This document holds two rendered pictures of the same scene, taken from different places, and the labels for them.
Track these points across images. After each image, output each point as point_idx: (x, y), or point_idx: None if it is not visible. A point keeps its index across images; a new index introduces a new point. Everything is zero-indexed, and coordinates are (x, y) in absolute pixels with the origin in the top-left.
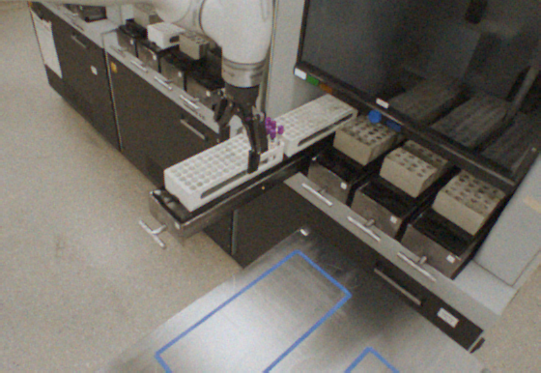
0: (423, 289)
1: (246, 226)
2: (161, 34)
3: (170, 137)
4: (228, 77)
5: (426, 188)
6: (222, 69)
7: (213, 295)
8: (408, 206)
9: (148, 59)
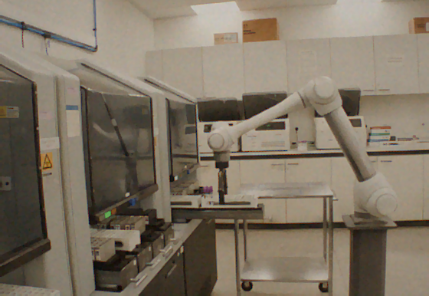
0: None
1: (189, 294)
2: (137, 231)
3: None
4: (229, 157)
5: None
6: (228, 156)
7: (276, 195)
8: (199, 192)
9: (145, 258)
